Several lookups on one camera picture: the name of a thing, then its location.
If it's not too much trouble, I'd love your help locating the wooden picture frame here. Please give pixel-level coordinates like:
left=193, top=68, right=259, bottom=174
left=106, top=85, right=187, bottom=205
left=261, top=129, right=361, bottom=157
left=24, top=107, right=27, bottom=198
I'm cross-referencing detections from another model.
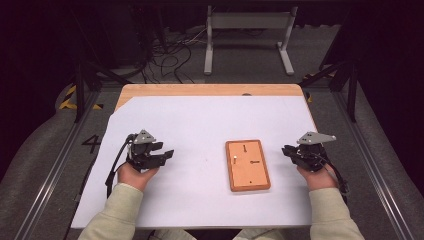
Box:
left=225, top=139, right=272, bottom=193

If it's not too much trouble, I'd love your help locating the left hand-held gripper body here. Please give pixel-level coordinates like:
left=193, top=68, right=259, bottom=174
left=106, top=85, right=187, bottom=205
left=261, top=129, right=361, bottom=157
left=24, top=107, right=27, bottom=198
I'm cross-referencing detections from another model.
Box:
left=126, top=129, right=162, bottom=173

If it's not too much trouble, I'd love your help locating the black metal stand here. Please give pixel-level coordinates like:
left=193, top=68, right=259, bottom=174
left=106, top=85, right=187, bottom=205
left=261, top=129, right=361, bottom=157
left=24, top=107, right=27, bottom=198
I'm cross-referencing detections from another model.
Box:
left=299, top=6, right=362, bottom=123
left=68, top=6, right=132, bottom=123

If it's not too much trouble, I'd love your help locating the person's right leg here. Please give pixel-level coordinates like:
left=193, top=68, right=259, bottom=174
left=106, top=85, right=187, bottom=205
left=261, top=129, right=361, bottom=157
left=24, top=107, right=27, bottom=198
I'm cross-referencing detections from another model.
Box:
left=233, top=228, right=284, bottom=240

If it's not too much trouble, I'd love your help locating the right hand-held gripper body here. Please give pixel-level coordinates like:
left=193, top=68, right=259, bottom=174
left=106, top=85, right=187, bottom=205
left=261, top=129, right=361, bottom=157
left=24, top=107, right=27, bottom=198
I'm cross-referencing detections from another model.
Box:
left=293, top=131, right=337, bottom=173

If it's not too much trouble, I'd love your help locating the white paper sheet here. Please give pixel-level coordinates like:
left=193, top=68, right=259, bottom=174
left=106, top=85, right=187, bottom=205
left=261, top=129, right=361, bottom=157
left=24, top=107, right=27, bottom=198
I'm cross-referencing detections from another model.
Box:
left=71, top=95, right=318, bottom=230

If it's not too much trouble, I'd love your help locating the white metal stand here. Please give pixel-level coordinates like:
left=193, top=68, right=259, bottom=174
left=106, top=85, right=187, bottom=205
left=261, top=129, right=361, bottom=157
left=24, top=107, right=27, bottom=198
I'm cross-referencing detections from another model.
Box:
left=203, top=4, right=298, bottom=76

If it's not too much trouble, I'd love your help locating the person's right hand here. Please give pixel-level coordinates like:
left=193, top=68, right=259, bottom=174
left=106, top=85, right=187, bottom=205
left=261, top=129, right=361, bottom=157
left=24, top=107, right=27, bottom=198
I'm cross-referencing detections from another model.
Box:
left=296, top=161, right=339, bottom=192

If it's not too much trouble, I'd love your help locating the person's left leg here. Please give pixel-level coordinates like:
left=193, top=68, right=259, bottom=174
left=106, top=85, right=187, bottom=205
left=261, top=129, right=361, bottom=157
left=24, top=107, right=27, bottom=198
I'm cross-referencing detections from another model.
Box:
left=151, top=228, right=198, bottom=240

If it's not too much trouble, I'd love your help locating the person's leg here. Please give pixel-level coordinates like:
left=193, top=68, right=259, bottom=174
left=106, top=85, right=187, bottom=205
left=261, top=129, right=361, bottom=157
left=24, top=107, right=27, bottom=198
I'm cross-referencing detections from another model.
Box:
left=233, top=228, right=284, bottom=240
left=151, top=228, right=198, bottom=240

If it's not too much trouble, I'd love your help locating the tangle of floor cables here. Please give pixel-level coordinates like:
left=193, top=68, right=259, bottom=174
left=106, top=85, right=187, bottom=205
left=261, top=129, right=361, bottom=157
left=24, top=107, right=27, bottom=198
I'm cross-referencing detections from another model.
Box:
left=139, top=26, right=214, bottom=84

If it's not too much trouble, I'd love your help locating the person's left hand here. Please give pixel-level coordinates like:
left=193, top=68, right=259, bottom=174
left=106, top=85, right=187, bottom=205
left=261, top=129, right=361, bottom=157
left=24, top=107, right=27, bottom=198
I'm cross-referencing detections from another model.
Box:
left=117, top=162, right=160, bottom=193

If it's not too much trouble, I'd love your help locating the right hand-held gripper black cable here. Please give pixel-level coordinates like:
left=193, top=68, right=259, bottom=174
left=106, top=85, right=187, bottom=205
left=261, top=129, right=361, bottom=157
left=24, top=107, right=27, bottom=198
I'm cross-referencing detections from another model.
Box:
left=319, top=153, right=350, bottom=204

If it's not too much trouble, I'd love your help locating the aluminium floor rail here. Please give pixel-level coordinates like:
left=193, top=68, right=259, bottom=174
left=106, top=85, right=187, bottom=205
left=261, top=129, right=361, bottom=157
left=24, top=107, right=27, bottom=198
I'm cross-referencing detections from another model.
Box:
left=14, top=89, right=101, bottom=240
left=333, top=89, right=416, bottom=240

